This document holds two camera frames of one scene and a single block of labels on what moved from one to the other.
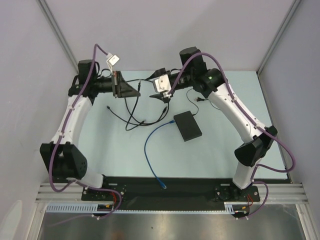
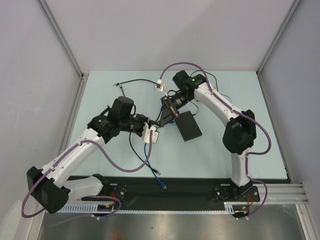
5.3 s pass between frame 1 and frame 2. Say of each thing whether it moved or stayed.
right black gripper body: moved
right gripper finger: moved
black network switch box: stayed
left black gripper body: moved
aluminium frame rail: stayed
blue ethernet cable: stayed
